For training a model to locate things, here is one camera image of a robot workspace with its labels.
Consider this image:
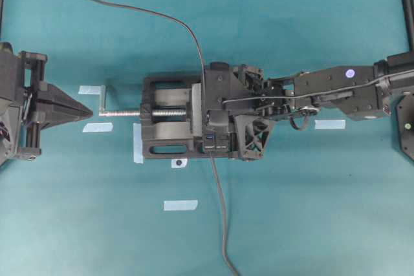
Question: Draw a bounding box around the blue tape under vise left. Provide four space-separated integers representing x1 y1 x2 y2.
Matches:
133 123 144 164

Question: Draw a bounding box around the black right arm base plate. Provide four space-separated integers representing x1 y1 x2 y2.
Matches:
391 91 413 163

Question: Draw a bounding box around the grey hub power cable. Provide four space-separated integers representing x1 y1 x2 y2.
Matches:
208 153 242 276

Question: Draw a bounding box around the silver vise screw handle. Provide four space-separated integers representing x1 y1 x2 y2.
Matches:
98 85 187 118

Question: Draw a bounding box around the blue tape strip top left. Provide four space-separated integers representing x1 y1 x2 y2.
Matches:
78 85 101 95

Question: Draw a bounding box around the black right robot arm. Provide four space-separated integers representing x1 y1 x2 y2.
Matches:
202 52 413 161

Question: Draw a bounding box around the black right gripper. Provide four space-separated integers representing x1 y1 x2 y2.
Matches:
202 65 271 162

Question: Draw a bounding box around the black USB hub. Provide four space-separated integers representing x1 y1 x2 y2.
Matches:
202 129 232 153

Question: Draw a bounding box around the blue tape strip mid left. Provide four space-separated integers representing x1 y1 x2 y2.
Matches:
82 122 113 133

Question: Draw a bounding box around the black USB cable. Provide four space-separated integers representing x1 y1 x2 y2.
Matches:
0 0 205 96

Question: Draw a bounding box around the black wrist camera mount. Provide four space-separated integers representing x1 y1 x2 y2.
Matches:
210 61 229 72

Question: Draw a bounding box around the blue tape strip bottom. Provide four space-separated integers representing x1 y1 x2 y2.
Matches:
164 200 198 211

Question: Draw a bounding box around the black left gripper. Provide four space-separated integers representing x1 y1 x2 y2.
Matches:
1 42 93 165

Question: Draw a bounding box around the blue tape strip right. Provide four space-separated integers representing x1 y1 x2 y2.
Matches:
314 120 346 130

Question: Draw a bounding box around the black bench vise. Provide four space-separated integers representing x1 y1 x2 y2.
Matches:
140 74 238 160

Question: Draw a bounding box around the blue tape strip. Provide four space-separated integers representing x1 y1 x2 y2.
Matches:
78 85 101 95
164 200 198 211
314 120 346 130

